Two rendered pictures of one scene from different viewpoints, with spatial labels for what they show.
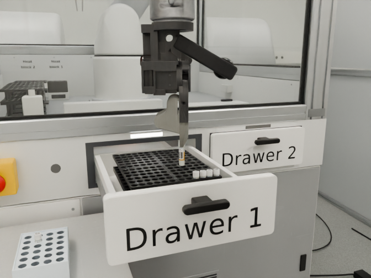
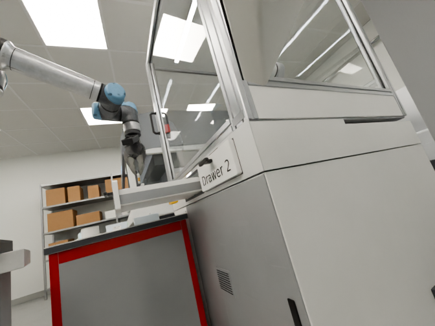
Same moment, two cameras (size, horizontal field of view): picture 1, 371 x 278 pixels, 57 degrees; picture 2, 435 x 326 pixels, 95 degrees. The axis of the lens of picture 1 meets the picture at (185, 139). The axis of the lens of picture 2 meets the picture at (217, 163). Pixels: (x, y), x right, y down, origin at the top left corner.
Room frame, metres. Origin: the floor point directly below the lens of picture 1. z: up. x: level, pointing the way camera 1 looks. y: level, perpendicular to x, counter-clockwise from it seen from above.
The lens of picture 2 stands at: (0.83, -0.89, 0.74)
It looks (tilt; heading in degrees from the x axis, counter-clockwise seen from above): 13 degrees up; 82
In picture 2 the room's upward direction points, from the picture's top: 14 degrees counter-clockwise
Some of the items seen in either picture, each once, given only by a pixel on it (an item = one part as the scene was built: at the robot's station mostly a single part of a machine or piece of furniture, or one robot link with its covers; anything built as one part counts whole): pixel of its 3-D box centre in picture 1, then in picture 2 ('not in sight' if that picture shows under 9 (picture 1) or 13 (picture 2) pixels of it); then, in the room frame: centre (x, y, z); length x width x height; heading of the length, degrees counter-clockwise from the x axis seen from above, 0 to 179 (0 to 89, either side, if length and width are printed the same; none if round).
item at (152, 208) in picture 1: (196, 215); (117, 200); (0.51, -0.02, 0.87); 0.29 x 0.02 x 0.11; 110
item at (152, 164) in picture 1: (162, 178); not in sight; (0.70, 0.05, 0.87); 0.22 x 0.18 x 0.06; 20
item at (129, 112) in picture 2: not in sight; (129, 114); (0.60, 0.02, 1.28); 0.09 x 0.08 x 0.11; 34
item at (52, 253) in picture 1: (43, 255); (146, 219); (0.54, 0.25, 0.78); 0.12 x 0.08 x 0.04; 19
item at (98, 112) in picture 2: not in sight; (107, 110); (0.53, -0.05, 1.28); 0.11 x 0.11 x 0.08; 34
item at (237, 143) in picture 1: (259, 149); (215, 169); (0.92, -0.20, 0.87); 0.29 x 0.02 x 0.11; 110
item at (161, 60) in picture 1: (168, 59); (134, 145); (0.60, 0.03, 1.12); 0.09 x 0.08 x 0.12; 90
